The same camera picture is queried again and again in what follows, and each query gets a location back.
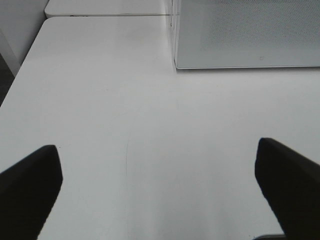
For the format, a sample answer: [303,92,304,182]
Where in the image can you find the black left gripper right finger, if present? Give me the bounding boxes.
[254,137,320,240]

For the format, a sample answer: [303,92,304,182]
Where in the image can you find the white microwave oven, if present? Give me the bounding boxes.
[164,0,179,67]

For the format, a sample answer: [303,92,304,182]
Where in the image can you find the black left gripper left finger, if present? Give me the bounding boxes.
[0,145,63,240]

